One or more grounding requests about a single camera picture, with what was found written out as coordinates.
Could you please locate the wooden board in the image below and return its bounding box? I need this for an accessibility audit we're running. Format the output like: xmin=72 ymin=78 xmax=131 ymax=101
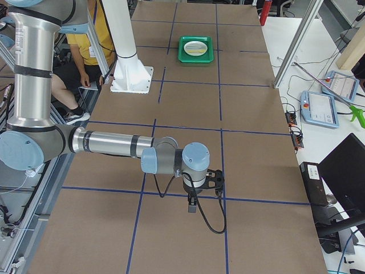
xmin=336 ymin=24 xmax=365 ymax=70

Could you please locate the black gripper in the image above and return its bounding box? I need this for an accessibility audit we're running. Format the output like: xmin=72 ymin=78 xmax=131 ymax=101
xmin=183 ymin=182 xmax=209 ymax=213

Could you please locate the brown paper table cover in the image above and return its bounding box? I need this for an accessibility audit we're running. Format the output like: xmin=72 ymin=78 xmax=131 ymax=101
xmin=29 ymin=1 xmax=326 ymax=273

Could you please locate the green handled reacher grabber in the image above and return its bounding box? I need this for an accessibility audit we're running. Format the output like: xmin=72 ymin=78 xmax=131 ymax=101
xmin=293 ymin=61 xmax=365 ymax=128

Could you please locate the black computer box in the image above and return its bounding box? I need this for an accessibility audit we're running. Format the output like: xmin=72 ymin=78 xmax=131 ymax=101
xmin=299 ymin=162 xmax=351 ymax=253

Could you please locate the white round plate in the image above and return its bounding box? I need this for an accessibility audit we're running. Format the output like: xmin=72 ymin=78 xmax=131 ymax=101
xmin=183 ymin=41 xmax=208 ymax=57

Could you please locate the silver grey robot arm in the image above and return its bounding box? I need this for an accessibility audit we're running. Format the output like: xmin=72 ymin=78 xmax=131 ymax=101
xmin=1 ymin=1 xmax=212 ymax=212

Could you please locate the far black orange adapter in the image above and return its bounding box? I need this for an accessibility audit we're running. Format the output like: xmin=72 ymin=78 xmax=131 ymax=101
xmin=284 ymin=103 xmax=297 ymax=126

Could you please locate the person in yellow shirt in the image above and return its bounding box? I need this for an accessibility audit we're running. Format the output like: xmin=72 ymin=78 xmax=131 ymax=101
xmin=51 ymin=0 xmax=114 ymax=125

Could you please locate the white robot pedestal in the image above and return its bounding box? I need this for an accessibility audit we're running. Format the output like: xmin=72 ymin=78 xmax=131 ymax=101
xmin=102 ymin=0 xmax=153 ymax=94

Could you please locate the near black orange adapter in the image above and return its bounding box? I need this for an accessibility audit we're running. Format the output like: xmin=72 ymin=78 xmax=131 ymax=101
xmin=289 ymin=126 xmax=304 ymax=152

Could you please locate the black monitor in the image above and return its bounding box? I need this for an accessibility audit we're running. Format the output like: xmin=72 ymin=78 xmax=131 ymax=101
xmin=317 ymin=133 xmax=364 ymax=237

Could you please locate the yellow plastic spoon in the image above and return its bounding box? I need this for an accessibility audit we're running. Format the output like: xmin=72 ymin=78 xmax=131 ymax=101
xmin=186 ymin=49 xmax=206 ymax=56

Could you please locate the red fire extinguisher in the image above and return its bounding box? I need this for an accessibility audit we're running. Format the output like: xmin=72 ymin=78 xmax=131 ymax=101
xmin=259 ymin=0 xmax=272 ymax=26

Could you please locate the near blue teach pendant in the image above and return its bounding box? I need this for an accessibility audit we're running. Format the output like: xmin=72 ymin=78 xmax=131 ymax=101
xmin=301 ymin=91 xmax=339 ymax=128

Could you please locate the black orange adapter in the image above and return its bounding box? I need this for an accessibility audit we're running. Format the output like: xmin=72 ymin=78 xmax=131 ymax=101
xmin=289 ymin=126 xmax=304 ymax=152
xmin=284 ymin=103 xmax=297 ymax=126

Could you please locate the aluminium frame post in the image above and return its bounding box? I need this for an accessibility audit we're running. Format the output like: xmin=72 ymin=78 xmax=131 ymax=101
xmin=273 ymin=0 xmax=323 ymax=88

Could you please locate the aluminium side frame rail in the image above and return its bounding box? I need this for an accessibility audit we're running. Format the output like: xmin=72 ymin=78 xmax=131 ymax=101
xmin=1 ymin=155 xmax=74 ymax=273

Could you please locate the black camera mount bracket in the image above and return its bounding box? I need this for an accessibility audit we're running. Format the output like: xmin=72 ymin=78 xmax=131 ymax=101
xmin=206 ymin=169 xmax=225 ymax=197

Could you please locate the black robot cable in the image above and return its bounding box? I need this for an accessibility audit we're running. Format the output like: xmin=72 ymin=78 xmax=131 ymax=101
xmin=153 ymin=172 xmax=227 ymax=235

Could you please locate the green plastic tray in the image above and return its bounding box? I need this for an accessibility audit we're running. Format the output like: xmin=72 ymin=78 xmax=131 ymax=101
xmin=178 ymin=36 xmax=214 ymax=63

